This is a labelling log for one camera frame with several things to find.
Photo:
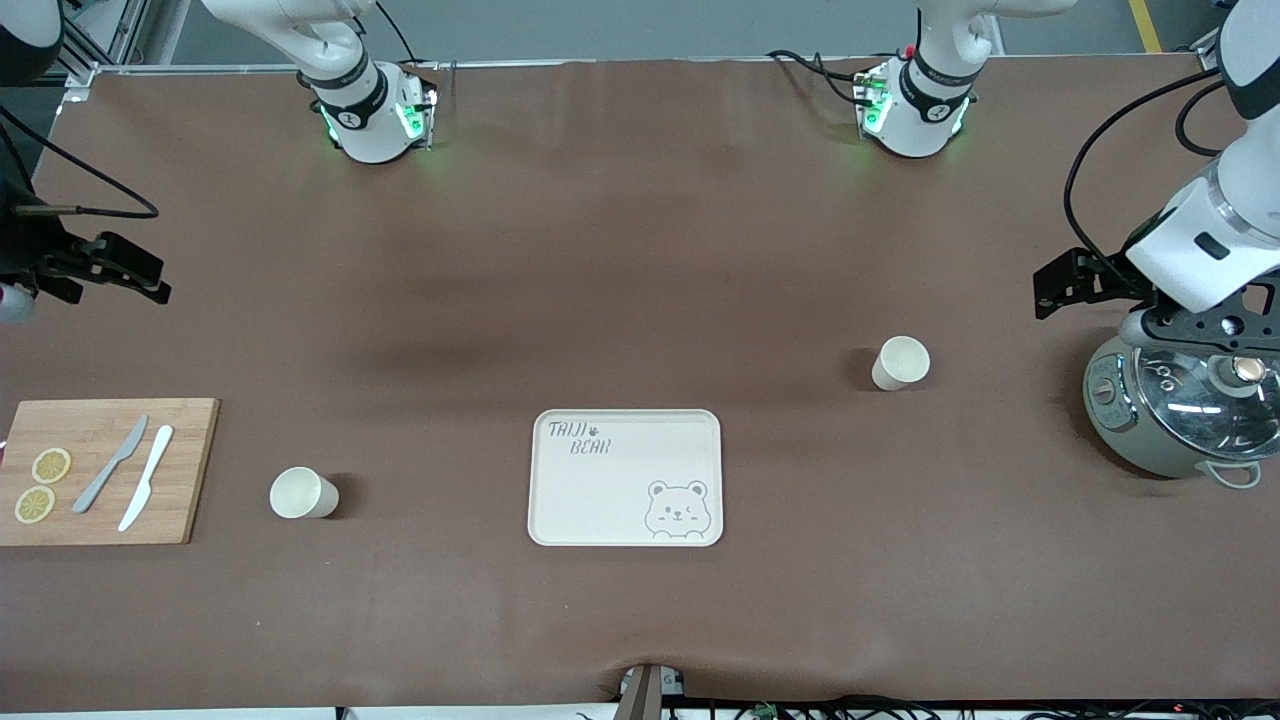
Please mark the glass pot lid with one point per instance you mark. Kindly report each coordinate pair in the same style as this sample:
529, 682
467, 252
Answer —
1190, 400

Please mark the grey plastic knife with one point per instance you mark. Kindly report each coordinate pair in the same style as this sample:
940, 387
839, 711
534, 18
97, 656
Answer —
110, 465

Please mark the brown table cover sheet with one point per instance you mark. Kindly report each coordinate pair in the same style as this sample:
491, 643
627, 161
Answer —
640, 250

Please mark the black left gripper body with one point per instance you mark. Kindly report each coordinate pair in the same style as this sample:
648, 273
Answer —
1112, 279

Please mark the white plastic knife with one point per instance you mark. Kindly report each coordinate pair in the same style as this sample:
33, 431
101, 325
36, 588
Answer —
148, 476

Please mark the aluminium frame profile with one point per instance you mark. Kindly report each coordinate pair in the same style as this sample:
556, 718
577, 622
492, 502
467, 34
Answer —
95, 50

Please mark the white bear print tray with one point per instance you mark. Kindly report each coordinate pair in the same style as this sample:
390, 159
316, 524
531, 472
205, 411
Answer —
620, 490

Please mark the green electric cooking pot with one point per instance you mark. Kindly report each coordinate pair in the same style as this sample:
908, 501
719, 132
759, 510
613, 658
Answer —
1108, 400

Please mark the white IKEA cup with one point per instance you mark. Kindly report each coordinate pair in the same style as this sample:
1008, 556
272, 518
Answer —
298, 493
900, 362

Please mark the bamboo cutting board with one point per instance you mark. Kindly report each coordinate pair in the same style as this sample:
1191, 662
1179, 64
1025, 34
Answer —
185, 430

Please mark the yellow lemon slice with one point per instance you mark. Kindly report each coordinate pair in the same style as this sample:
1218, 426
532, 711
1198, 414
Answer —
34, 504
51, 465

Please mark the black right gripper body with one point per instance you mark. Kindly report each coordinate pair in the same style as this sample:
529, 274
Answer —
28, 250

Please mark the grey table edge mount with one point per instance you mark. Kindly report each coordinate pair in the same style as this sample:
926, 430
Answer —
648, 692

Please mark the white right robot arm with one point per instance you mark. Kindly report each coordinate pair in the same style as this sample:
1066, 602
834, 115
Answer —
365, 125

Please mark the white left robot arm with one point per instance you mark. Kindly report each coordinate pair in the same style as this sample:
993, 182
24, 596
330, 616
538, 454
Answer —
1200, 240

